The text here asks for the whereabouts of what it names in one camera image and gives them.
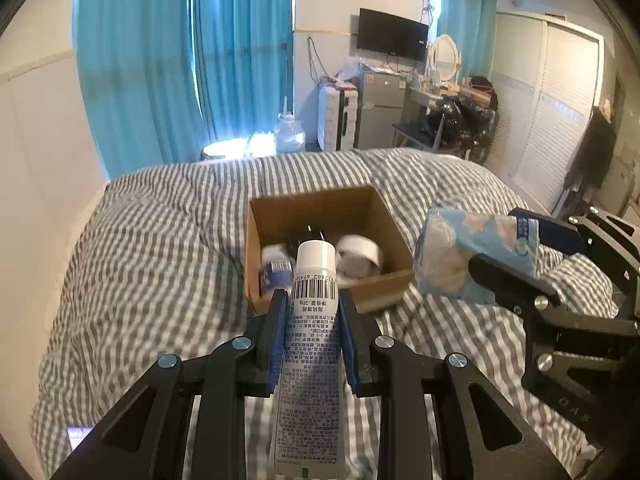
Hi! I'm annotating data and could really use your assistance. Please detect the white tape roll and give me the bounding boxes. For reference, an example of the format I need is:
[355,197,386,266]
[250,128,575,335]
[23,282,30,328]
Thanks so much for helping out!
[334,234,385,279]

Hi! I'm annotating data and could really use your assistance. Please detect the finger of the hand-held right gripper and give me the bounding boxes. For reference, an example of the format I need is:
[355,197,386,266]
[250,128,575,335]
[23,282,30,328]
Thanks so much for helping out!
[512,207,640,292]
[467,254,640,448]

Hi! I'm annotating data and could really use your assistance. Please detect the hanging dark clothes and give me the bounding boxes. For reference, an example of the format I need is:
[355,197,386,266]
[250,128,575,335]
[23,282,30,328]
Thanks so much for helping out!
[565,105,617,211]

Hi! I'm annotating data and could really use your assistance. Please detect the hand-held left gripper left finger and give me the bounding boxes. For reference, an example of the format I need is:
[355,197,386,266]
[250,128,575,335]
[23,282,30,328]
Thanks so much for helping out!
[50,287,291,480]

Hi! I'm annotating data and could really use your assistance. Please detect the wall cable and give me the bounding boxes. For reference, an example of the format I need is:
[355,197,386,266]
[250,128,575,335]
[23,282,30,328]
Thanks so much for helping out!
[306,37,322,87]

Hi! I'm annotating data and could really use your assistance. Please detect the clear plastic bag on fridge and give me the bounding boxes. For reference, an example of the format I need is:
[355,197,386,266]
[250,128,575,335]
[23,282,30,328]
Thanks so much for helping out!
[340,57,374,84]

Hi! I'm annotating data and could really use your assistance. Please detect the light blue tissue pack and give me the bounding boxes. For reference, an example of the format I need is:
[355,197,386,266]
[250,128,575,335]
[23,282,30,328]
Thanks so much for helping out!
[412,206,541,306]

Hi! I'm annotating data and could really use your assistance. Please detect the smartphone with lit screen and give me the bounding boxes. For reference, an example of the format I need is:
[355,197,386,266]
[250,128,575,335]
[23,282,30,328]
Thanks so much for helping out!
[66,426,94,453]

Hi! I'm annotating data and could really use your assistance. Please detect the wide blue curtain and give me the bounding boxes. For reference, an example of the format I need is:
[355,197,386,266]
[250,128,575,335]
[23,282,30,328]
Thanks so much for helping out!
[72,0,212,181]

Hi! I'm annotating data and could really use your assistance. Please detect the black plastic bag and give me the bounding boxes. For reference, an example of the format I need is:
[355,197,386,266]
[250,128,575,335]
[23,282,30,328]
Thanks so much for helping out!
[425,97,493,159]

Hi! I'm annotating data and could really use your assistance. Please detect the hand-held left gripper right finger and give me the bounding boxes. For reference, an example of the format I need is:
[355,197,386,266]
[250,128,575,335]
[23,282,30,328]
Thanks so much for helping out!
[337,287,571,480]

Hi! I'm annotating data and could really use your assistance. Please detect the blue curtain by white wall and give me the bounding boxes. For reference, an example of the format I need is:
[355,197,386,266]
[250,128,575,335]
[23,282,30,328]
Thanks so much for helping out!
[192,0,296,144]

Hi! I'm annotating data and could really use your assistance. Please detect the white ribbed suitcase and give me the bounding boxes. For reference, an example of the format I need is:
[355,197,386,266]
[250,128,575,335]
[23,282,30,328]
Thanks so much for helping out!
[317,85,360,152]

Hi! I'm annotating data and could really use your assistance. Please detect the black wall television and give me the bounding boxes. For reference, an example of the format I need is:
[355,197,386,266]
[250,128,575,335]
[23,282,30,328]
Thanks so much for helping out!
[356,8,430,61]

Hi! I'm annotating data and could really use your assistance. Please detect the dark backpack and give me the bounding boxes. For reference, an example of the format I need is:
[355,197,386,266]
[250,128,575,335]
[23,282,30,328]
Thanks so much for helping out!
[467,76,497,107]

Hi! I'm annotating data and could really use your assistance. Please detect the white tube with barcode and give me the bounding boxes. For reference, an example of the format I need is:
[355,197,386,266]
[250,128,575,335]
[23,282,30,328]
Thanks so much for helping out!
[267,240,346,479]

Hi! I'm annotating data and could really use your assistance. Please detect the brown cardboard box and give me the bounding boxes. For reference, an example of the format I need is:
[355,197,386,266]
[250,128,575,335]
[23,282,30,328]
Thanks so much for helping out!
[244,185,417,316]

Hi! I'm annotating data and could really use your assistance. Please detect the clear water jug with pump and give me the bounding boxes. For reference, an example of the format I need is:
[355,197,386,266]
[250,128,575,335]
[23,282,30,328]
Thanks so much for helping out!
[274,97,307,155]

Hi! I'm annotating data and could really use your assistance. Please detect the white oval mirror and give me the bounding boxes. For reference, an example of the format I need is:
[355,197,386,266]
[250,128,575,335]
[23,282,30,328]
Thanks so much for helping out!
[429,35,462,85]

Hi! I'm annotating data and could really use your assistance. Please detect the grey white checked blanket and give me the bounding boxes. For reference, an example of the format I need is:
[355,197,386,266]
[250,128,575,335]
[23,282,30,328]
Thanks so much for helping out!
[30,147,621,480]

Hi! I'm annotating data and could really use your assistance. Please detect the small bottle with blue label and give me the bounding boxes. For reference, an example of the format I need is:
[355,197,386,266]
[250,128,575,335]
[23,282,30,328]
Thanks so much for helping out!
[259,244,297,294]

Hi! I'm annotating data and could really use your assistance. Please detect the white louvred wardrobe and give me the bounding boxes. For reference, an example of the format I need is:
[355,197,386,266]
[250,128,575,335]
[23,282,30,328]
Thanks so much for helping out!
[487,10,619,211]

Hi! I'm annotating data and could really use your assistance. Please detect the blue curtain by wardrobe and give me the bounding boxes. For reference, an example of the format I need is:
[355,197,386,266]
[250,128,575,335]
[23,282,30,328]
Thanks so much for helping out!
[435,0,499,82]

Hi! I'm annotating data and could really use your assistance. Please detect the grey chair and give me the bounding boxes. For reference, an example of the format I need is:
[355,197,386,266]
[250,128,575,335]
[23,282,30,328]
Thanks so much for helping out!
[391,122,441,154]

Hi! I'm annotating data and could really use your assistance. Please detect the white dressing table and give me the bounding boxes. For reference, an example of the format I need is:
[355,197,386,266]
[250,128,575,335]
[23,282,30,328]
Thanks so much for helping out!
[405,82,496,112]

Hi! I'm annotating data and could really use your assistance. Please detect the small grey fridge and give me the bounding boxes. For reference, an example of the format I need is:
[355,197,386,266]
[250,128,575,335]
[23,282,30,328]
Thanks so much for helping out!
[355,71,407,150]

